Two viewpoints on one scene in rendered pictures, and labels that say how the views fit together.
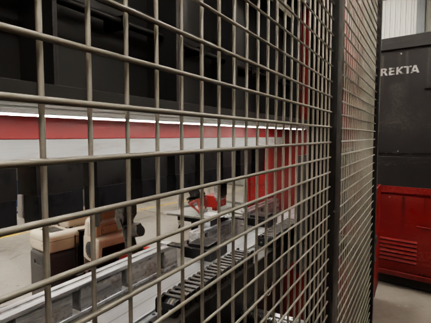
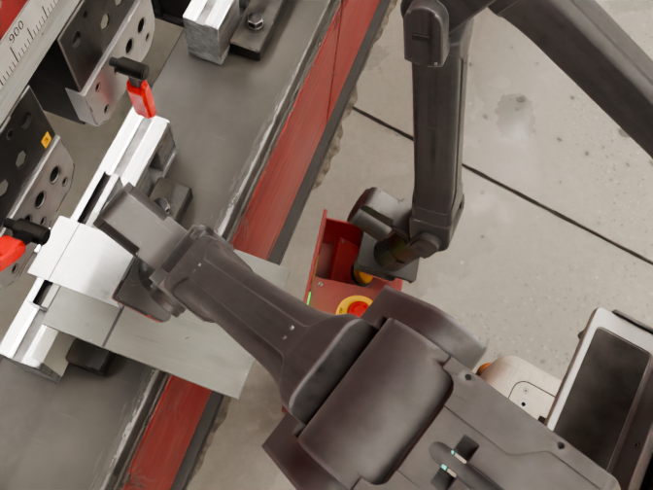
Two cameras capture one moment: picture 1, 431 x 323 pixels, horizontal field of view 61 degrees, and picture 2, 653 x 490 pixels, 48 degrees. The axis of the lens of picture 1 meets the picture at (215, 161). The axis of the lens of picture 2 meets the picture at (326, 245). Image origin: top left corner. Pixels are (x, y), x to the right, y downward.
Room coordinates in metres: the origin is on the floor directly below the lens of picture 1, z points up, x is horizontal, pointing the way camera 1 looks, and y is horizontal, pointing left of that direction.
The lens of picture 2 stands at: (2.23, 0.19, 1.89)
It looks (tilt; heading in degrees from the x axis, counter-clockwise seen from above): 68 degrees down; 161
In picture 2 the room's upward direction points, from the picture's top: 11 degrees clockwise
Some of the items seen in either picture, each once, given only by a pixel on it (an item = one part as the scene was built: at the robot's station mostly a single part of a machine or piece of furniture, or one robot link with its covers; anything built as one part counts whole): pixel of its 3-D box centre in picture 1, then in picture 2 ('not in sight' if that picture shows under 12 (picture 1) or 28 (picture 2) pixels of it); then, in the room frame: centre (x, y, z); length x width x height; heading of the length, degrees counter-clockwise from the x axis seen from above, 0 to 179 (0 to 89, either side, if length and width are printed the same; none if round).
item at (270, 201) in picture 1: (261, 211); not in sight; (2.33, -0.30, 0.92); 0.50 x 0.06 x 0.10; 150
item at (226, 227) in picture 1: (215, 232); (96, 240); (1.81, 0.00, 0.92); 0.39 x 0.06 x 0.10; 150
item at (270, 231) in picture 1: (281, 230); not in sight; (1.48, -0.27, 1.02); 0.37 x 0.06 x 0.04; 150
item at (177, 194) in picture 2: not in sight; (133, 272); (1.85, 0.04, 0.89); 0.30 x 0.05 x 0.03; 150
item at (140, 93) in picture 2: not in sight; (134, 88); (1.75, 0.11, 1.20); 0.04 x 0.02 x 0.10; 60
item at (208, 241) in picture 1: (188, 245); not in sight; (1.31, 0.10, 1.01); 0.26 x 0.12 x 0.05; 60
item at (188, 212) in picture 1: (196, 213); (169, 297); (1.93, 0.10, 1.00); 0.26 x 0.18 x 0.01; 60
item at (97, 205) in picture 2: (217, 219); (77, 239); (1.83, -0.01, 0.99); 0.20 x 0.03 x 0.03; 150
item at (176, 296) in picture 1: (213, 276); not in sight; (0.99, 0.01, 1.02); 0.44 x 0.06 x 0.04; 150
